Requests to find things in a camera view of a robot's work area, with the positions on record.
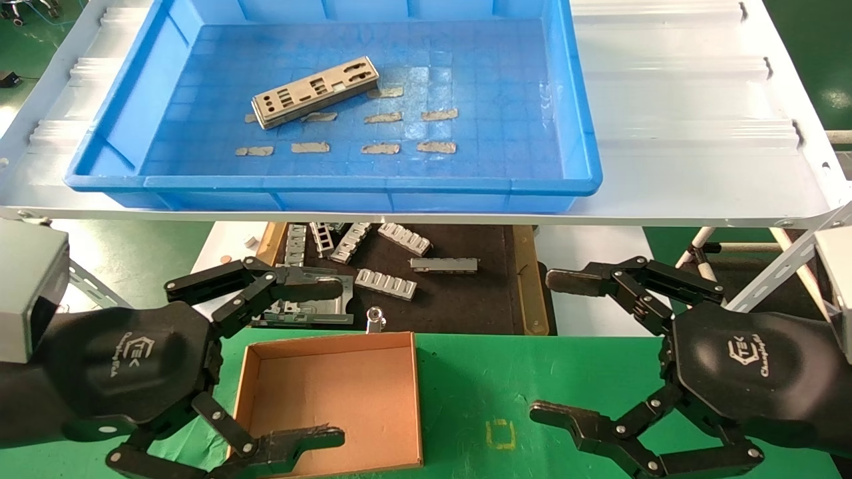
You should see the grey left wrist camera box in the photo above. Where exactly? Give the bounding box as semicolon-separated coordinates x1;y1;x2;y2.
0;220;71;364

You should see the shallow cardboard box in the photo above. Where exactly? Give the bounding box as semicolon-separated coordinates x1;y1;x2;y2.
223;331;425;479

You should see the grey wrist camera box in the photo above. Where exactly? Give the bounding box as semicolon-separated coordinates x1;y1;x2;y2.
813;226;852;364
0;220;71;364

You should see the blue plastic tray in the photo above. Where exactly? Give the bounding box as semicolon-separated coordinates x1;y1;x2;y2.
65;0;604;214

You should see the white slanted metal bar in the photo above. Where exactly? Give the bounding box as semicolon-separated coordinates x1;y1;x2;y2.
772;228;831;320

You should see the white perforated metal brace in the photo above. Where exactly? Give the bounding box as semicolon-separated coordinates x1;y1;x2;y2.
726;200;852;313
67;259;134;310

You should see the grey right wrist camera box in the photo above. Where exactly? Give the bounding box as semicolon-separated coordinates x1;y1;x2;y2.
813;226;852;364

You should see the white metal shelf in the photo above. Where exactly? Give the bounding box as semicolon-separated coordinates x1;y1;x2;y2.
0;0;852;230

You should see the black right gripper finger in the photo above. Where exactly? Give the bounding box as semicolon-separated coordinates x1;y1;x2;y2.
546;256;726;337

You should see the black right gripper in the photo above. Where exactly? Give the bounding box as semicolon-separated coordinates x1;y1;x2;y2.
529;309;852;479

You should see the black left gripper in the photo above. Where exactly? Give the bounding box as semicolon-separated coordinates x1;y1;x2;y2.
0;256;346;479

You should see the green table mat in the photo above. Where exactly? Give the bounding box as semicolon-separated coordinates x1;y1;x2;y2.
0;325;843;479

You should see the black pad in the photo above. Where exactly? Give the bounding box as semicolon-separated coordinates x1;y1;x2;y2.
266;224;533;333

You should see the white pipe frame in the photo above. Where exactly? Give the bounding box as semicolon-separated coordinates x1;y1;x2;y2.
664;226;783;308

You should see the large grey stamped metal plate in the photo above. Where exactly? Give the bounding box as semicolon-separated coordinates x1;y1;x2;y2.
252;266;355;327

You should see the black wheeled chair base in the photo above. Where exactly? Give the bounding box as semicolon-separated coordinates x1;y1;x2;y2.
0;0;64;27

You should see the grey slotted metal bracket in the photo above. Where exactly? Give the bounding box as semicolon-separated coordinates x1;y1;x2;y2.
284;224;308;268
310;222;335;259
354;268;418;301
377;222;433;257
329;222;373;265

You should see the grey closed metal bar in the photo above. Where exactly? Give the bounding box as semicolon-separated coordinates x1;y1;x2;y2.
409;257;479;274

